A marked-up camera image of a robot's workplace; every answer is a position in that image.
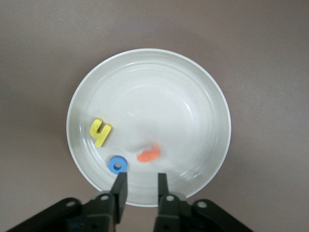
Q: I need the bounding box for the yellow foam letter h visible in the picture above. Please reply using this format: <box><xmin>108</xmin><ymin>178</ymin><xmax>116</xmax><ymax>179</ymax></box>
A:
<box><xmin>88</xmin><ymin>118</ymin><xmax>112</xmax><ymax>147</ymax></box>

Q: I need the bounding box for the beige round plate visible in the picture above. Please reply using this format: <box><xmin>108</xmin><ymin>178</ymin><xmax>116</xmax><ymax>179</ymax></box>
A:
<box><xmin>66</xmin><ymin>48</ymin><xmax>232</xmax><ymax>208</ymax></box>

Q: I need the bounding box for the blue foam letter o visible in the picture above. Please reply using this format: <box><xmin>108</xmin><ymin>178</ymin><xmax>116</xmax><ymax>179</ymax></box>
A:
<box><xmin>108</xmin><ymin>155</ymin><xmax>128</xmax><ymax>174</ymax></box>

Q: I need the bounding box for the orange foam letter t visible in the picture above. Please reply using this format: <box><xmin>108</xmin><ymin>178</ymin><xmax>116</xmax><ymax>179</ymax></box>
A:
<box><xmin>137</xmin><ymin>142</ymin><xmax>161</xmax><ymax>163</ymax></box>

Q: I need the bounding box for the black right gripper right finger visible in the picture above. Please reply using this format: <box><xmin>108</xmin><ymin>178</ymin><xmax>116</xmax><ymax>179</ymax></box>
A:
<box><xmin>154</xmin><ymin>173</ymin><xmax>194</xmax><ymax>232</ymax></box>

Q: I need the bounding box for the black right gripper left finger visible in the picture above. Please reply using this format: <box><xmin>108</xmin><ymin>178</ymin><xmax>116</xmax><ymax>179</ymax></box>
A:
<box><xmin>84</xmin><ymin>172</ymin><xmax>128</xmax><ymax>232</ymax></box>

